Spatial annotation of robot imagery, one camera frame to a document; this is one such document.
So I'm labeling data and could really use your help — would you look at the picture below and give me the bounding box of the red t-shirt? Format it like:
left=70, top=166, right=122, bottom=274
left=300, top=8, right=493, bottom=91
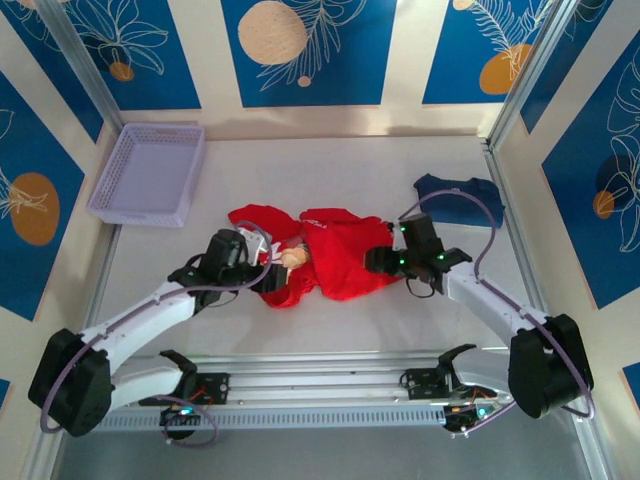
left=227, top=203, right=406, bottom=310

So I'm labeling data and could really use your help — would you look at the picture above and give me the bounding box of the blue folded t-shirt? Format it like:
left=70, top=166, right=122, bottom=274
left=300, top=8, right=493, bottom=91
left=412, top=172, right=506, bottom=230

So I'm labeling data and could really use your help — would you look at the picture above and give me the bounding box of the white perforated plastic basket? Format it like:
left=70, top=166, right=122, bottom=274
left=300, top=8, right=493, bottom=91
left=86, top=123, right=209, bottom=230

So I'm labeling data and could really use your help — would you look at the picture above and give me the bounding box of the small black electronics board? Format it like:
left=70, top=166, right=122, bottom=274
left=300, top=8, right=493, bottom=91
left=442, top=399, right=504, bottom=434
left=158, top=402, right=201, bottom=429

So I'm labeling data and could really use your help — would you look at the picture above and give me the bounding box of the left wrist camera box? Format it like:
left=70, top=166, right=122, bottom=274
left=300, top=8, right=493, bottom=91
left=235, top=225, right=275, bottom=267

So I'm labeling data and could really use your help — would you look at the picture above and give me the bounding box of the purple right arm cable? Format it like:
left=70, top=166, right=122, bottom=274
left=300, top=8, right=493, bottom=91
left=397, top=188, right=596, bottom=439

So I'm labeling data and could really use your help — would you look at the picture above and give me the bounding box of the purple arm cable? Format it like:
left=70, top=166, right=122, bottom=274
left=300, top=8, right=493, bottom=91
left=397, top=188, right=596, bottom=439
left=39, top=219, right=274, bottom=448

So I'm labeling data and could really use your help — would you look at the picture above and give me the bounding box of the wide aluminium base rail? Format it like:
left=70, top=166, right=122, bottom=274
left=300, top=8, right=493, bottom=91
left=42, top=349, right=599, bottom=416

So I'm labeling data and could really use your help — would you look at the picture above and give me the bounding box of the aluminium side rail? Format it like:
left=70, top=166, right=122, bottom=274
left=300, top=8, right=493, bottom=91
left=69, top=222, right=124, bottom=374
left=482, top=142, right=557, bottom=361

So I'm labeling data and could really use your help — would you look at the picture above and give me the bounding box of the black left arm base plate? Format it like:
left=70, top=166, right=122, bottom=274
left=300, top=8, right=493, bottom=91
left=138, top=372, right=232, bottom=407

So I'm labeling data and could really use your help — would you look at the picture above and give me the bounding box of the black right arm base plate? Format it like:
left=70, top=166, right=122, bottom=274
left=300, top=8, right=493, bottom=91
left=399, top=367, right=451, bottom=401

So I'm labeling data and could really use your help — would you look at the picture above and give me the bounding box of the grey slotted cable duct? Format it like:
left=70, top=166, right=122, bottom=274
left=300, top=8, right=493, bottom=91
left=62, top=409, right=449, bottom=432

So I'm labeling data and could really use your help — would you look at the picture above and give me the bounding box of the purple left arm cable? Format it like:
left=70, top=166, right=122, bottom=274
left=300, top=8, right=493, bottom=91
left=39, top=219, right=274, bottom=448

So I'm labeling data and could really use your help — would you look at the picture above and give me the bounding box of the blue floral wall panel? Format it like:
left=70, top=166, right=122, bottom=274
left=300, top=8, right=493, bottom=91
left=0, top=72, right=86, bottom=322
left=54, top=0, right=202, bottom=111
left=541, top=29, right=640, bottom=311
left=221, top=0, right=399, bottom=108
left=422, top=0, right=554, bottom=106

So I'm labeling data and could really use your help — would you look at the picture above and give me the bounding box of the aluminium frame post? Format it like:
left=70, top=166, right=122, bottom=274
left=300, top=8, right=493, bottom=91
left=487, top=0, right=584, bottom=151
left=37, top=0, right=126, bottom=132

